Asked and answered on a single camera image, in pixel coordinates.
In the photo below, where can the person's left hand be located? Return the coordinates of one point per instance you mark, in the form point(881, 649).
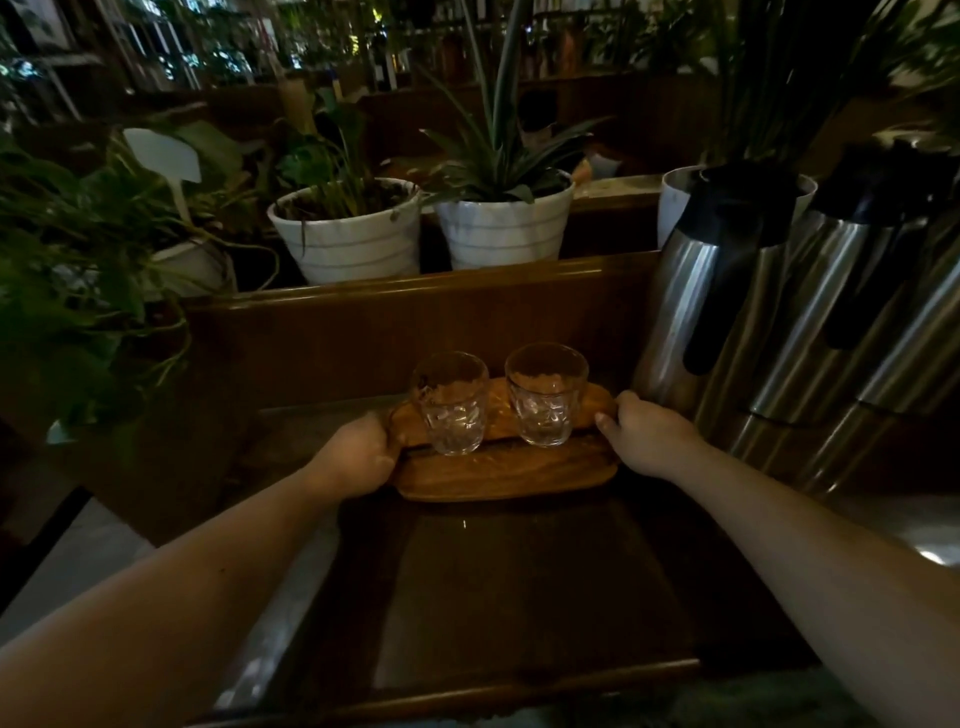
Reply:
point(360, 456)

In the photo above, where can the person's right hand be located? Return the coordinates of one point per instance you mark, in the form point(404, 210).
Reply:
point(649, 441)

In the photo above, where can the person's right thumb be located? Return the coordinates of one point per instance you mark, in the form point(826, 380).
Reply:
point(609, 431)

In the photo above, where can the person's left thumb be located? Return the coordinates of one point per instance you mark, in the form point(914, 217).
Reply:
point(391, 442)

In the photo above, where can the wooden serving tray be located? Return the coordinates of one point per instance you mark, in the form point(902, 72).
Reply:
point(502, 465)

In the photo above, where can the person's left forearm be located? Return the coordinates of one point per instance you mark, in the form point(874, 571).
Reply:
point(169, 611)

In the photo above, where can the person's right forearm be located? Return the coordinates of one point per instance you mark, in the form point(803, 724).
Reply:
point(829, 570)

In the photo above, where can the clear patterned drinking glass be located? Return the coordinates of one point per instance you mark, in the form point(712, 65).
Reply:
point(451, 405)
point(546, 394)

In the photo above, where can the dark wooden counter ledge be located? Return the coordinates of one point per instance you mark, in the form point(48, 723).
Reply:
point(420, 330)

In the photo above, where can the white striped plant pot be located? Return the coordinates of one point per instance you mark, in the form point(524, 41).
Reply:
point(352, 240)
point(506, 229)

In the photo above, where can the white pot with tall plant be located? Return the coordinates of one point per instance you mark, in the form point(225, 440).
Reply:
point(673, 202)

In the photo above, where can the plain white plant pot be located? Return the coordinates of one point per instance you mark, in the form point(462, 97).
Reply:
point(196, 268)

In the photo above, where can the small leafy potted plant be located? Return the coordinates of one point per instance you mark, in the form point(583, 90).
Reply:
point(330, 161)

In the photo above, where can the spiky green potted plant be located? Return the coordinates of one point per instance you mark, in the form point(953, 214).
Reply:
point(491, 150)

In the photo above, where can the trailing green leafy plant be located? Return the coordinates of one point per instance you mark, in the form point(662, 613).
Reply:
point(75, 285)

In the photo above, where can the white plant label stake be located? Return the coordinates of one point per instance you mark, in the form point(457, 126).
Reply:
point(166, 161)

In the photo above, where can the tall dark green plant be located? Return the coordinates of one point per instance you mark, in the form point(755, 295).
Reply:
point(780, 75)

